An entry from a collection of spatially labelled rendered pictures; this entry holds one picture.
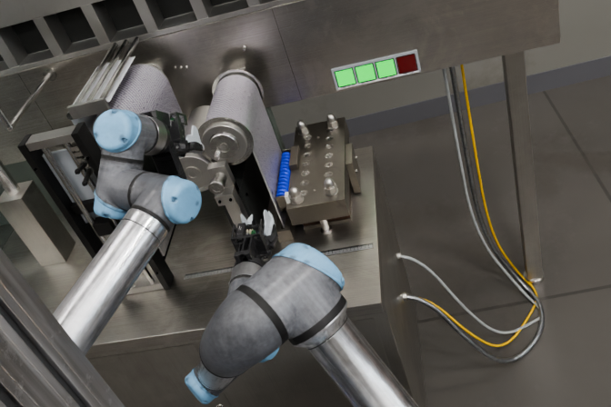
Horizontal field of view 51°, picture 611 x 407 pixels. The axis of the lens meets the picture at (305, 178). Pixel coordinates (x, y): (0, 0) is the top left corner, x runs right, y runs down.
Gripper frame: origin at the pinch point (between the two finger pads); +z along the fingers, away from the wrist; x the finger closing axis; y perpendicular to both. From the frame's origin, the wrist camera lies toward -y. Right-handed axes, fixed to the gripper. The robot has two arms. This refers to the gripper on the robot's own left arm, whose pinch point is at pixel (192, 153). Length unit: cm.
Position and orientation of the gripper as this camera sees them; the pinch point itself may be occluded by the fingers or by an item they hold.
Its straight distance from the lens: 146.2
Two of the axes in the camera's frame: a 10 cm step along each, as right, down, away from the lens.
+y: -1.8, -9.8, 0.6
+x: -9.6, 1.9, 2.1
